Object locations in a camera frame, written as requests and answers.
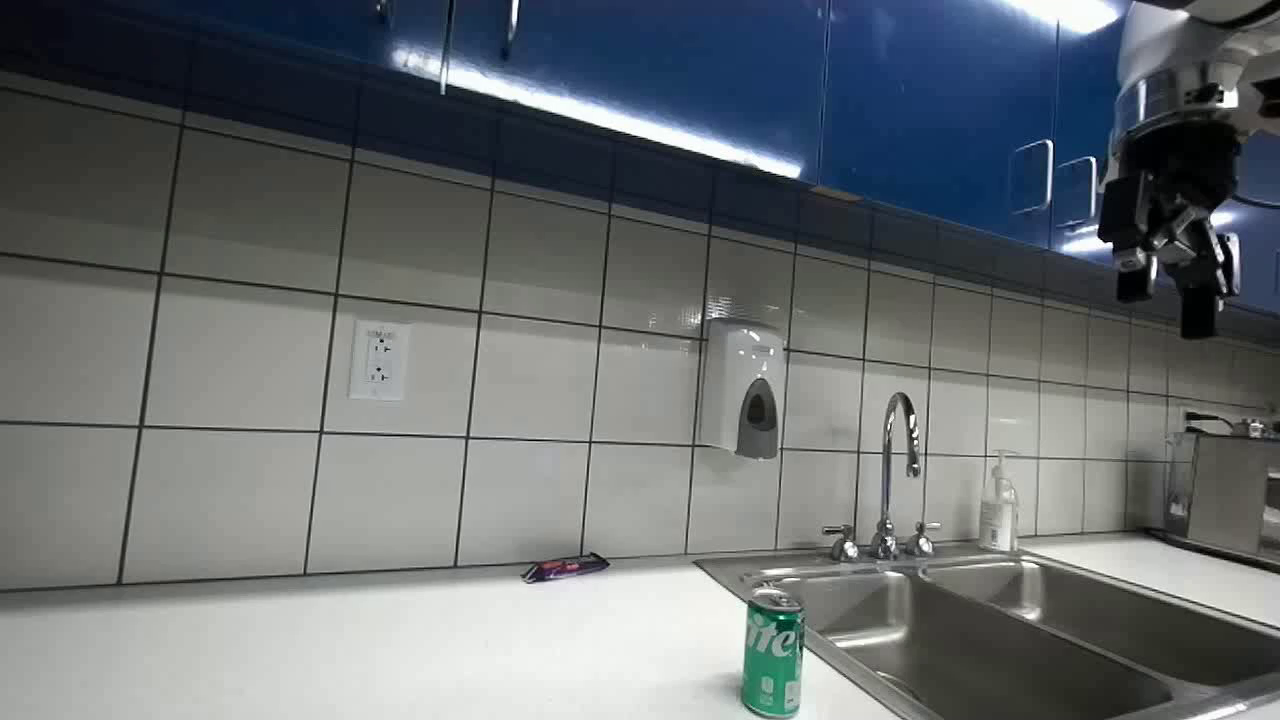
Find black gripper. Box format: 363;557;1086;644
1097;116;1250;344

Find green soda can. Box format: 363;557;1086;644
735;584;814;720

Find stainless steel double sink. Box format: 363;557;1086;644
697;549;1280;720

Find silver countertop appliance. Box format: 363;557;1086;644
1182;408;1280;573

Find clear pump soap bottle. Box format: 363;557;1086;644
977;452;1026;557

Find chrome gooseneck faucet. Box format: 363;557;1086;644
870;387;930;565

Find chrome cabinet door handle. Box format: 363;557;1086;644
1057;151;1105;230
1005;136;1062;218

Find blue wall cabinets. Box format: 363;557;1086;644
0;0;1280;325

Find white wall soap dispenser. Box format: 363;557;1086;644
691;314;790;463

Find white wall power outlet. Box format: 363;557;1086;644
349;314;413;408

